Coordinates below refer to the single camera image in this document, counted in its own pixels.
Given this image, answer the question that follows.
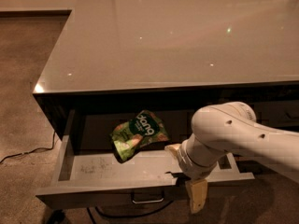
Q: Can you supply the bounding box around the drawer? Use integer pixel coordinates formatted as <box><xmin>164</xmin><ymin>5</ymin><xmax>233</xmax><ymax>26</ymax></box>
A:
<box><xmin>36</xmin><ymin>109</ymin><xmax>256</xmax><ymax>211</ymax></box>
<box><xmin>249</xmin><ymin>100</ymin><xmax>299</xmax><ymax>129</ymax></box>

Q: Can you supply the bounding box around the thin black floor cable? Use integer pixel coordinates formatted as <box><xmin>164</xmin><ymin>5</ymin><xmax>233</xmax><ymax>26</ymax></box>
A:
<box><xmin>0</xmin><ymin>131</ymin><xmax>57</xmax><ymax>165</ymax></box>

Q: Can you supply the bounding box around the black object on floor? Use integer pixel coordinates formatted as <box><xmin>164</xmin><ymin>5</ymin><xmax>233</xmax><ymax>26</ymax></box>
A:
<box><xmin>46</xmin><ymin>210</ymin><xmax>65</xmax><ymax>224</ymax></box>

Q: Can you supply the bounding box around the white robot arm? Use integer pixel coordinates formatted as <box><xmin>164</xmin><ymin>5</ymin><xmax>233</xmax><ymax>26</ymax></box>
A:
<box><xmin>165</xmin><ymin>102</ymin><xmax>299</xmax><ymax>214</ymax></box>

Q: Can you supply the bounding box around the thick black floor cable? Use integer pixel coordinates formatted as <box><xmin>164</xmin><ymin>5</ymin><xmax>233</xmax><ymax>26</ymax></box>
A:
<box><xmin>86</xmin><ymin>199</ymin><xmax>174</xmax><ymax>224</ymax></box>

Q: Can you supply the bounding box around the dark drawer cabinet counter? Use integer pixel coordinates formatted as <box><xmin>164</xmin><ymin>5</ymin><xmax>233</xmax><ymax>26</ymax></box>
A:
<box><xmin>34</xmin><ymin>0</ymin><xmax>299</xmax><ymax>133</ymax></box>

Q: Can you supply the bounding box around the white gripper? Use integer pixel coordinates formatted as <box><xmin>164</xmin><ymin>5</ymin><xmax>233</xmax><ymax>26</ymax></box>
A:
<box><xmin>164</xmin><ymin>142</ymin><xmax>216</xmax><ymax>214</ymax></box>

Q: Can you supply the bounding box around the green snack bag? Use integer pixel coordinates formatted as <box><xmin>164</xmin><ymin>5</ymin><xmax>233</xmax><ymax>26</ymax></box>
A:
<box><xmin>110</xmin><ymin>110</ymin><xmax>170</xmax><ymax>163</ymax></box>

